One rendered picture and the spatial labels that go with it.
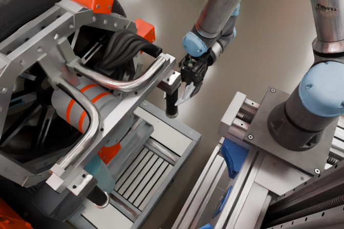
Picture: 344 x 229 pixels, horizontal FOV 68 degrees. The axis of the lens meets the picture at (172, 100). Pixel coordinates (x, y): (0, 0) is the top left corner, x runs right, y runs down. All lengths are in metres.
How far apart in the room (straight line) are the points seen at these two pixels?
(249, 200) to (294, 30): 1.83
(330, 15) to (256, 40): 1.57
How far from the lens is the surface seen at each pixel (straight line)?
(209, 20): 0.68
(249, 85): 1.92
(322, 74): 0.66
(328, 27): 0.71
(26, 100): 0.82
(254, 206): 0.82
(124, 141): 1.40
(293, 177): 0.88
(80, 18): 0.65
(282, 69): 2.09
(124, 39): 0.66
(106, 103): 0.71
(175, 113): 0.83
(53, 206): 1.21
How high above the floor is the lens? 1.50
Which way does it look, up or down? 58 degrees down
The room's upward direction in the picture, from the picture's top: straight up
